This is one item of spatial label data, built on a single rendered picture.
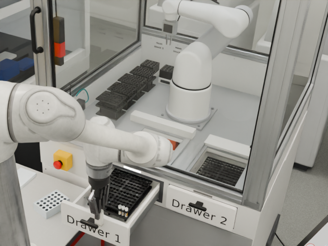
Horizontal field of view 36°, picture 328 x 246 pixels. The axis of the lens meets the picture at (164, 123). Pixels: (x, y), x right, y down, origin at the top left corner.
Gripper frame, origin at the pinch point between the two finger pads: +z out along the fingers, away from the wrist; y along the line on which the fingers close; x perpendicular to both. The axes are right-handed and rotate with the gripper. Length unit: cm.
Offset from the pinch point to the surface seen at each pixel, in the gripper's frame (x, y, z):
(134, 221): -9.5, 10.0, 5.9
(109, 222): -3.6, 1.1, 1.9
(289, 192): -50, 174, 94
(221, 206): -37.0, 29.8, 1.5
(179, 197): -19.5, 29.7, 4.7
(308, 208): -65, 164, 94
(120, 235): -8.6, 1.1, 6.3
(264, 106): -45, 32, -45
